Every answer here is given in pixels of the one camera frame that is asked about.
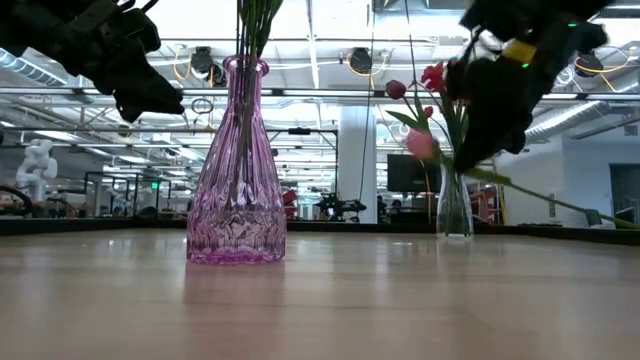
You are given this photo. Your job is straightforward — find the red flower bunch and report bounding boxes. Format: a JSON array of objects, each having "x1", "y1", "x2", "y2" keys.
[{"x1": 420, "y1": 60, "x2": 471, "y2": 236}]

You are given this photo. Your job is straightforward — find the red tool cabinet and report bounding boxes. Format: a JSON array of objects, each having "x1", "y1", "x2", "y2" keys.
[{"x1": 282, "y1": 188, "x2": 299, "y2": 220}]

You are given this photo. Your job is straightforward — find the clear glass vase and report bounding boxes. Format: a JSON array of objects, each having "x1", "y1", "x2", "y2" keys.
[{"x1": 435, "y1": 158, "x2": 475, "y2": 239}]

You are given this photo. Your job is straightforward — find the red shelf unit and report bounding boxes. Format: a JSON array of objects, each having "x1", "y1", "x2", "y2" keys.
[{"x1": 469, "y1": 184, "x2": 501, "y2": 224}]

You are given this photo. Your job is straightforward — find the black monitor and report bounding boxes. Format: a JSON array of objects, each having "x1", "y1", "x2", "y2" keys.
[{"x1": 386, "y1": 153, "x2": 444, "y2": 194}]

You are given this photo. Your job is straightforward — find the black ceiling cable reel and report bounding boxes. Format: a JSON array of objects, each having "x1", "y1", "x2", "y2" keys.
[
  {"x1": 189, "y1": 45, "x2": 216, "y2": 76},
  {"x1": 348, "y1": 47, "x2": 374, "y2": 75},
  {"x1": 574, "y1": 49, "x2": 604, "y2": 79}
]

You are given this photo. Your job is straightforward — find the white building column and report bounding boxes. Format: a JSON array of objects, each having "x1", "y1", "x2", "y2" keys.
[{"x1": 338, "y1": 105, "x2": 379, "y2": 225}]

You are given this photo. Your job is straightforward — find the peach pink artificial tulip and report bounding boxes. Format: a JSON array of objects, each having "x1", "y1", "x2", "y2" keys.
[{"x1": 404, "y1": 127, "x2": 640, "y2": 231}]

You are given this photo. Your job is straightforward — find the black station frame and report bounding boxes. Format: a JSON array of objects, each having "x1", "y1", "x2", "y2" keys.
[
  {"x1": 269, "y1": 127, "x2": 340, "y2": 221},
  {"x1": 83, "y1": 171, "x2": 171, "y2": 217}
]

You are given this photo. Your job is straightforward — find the long black cable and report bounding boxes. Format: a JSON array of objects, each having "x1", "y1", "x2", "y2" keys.
[{"x1": 358, "y1": 0, "x2": 377, "y2": 201}]

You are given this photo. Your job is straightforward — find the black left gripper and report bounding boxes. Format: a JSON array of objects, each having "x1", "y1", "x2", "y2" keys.
[{"x1": 0, "y1": 0, "x2": 187, "y2": 124}]

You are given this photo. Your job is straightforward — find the pink ribbed glass vase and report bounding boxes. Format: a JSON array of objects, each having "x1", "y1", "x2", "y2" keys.
[{"x1": 186, "y1": 54, "x2": 288, "y2": 265}]

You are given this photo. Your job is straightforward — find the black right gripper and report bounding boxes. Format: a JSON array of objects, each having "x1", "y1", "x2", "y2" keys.
[{"x1": 445, "y1": 0, "x2": 614, "y2": 174}]

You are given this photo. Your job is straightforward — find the black robot equipment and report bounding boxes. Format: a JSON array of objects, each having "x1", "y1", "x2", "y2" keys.
[{"x1": 317, "y1": 193, "x2": 368, "y2": 223}]

